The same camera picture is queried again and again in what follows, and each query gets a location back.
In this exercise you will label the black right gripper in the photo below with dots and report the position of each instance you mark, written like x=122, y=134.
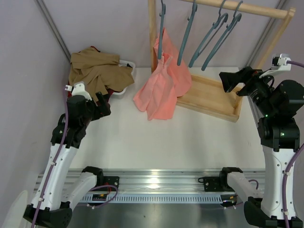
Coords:
x=245, y=80

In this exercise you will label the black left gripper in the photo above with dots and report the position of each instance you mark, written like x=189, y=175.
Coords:
x=95, y=109

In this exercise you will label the tan pleated skirt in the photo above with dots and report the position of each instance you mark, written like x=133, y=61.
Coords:
x=99, y=71

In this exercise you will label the blue plastic hanger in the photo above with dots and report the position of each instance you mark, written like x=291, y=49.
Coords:
x=224, y=36
x=222, y=19
x=187, y=32

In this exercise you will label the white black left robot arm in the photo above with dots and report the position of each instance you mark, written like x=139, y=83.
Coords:
x=52, y=207

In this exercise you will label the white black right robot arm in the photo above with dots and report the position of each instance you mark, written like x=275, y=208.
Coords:
x=280, y=139

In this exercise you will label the pink pleated skirt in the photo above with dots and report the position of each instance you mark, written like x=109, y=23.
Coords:
x=169, y=81

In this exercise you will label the blue hanger with pink skirt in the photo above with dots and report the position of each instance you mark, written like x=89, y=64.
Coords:
x=162, y=15

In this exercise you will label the white plastic basket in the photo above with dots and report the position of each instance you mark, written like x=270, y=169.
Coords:
x=123, y=78

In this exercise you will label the wooden clothes rack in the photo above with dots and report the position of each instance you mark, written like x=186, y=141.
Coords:
x=206, y=95

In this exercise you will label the red plaid garment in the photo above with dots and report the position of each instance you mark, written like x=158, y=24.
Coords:
x=108, y=95

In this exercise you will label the white round object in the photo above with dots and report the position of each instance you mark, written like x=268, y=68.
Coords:
x=12, y=207

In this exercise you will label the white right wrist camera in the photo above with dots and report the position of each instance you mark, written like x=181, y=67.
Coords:
x=279, y=65

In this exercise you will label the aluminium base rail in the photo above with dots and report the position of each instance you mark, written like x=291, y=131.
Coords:
x=157, y=181

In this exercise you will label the white slotted cable duct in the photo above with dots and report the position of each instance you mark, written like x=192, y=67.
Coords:
x=153, y=198

